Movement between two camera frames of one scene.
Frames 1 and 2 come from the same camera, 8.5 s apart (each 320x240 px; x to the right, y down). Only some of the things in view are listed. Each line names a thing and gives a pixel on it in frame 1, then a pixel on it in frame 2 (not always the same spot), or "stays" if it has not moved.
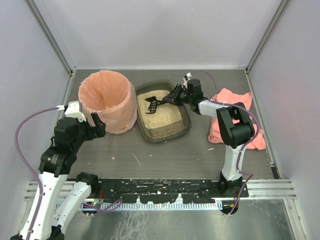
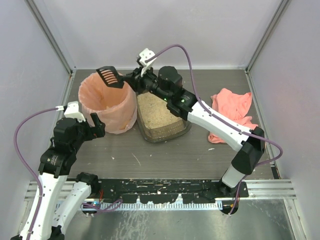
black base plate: x=166 y=191 stays
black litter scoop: x=154 y=103 → x=112 y=79
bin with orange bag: x=112 y=97 stays
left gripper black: x=94 y=127 stays
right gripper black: x=177 y=95 → x=136 y=79
